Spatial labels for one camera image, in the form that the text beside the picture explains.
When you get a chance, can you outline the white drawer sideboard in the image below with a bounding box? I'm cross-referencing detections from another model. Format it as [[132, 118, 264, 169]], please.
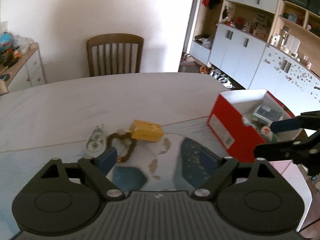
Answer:
[[1, 42, 46, 92]]

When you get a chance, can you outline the white green printed pouch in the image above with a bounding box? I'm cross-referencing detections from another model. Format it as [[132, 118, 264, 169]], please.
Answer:
[[242, 118, 278, 142]]

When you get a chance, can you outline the red white cardboard box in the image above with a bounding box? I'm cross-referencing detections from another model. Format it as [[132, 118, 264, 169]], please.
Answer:
[[207, 89, 294, 163]]

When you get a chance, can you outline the blue globe toy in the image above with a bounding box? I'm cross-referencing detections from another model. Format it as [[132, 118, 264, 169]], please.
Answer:
[[0, 33, 12, 52]]

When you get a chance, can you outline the brown bead bracelet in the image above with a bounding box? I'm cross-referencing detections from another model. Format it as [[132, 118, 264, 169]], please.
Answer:
[[107, 132, 138, 164]]

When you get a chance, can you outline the yellow cardboard box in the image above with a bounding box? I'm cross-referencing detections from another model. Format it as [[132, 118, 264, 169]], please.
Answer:
[[130, 119, 164, 142]]

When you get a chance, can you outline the brown wooden chair far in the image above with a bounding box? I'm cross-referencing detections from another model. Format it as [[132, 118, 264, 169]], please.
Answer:
[[86, 34, 144, 77]]

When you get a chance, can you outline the clear correction tape dispenser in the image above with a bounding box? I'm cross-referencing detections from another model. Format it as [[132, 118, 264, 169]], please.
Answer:
[[86, 124, 106, 155]]

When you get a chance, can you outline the white wall cabinet unit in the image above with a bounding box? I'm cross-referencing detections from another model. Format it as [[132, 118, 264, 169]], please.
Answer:
[[183, 0, 319, 114]]

